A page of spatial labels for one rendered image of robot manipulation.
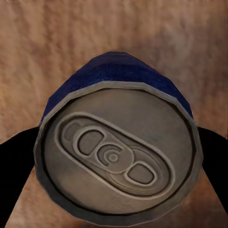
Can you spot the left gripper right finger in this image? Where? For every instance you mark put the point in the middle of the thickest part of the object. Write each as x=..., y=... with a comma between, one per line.
x=215, y=164

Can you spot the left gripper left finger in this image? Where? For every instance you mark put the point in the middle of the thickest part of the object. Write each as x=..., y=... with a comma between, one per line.
x=16, y=162

